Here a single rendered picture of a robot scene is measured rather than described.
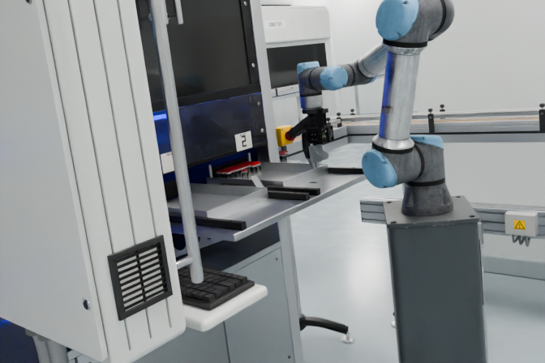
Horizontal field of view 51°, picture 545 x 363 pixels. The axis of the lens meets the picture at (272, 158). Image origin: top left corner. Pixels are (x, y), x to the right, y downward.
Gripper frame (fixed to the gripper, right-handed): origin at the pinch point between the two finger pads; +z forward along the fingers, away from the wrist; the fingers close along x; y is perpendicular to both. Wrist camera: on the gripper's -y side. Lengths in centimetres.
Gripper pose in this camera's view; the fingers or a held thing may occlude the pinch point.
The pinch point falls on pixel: (313, 166)
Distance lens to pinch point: 194.1
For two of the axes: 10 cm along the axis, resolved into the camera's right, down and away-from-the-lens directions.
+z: 1.2, 9.8, 1.7
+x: 6.1, -2.1, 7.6
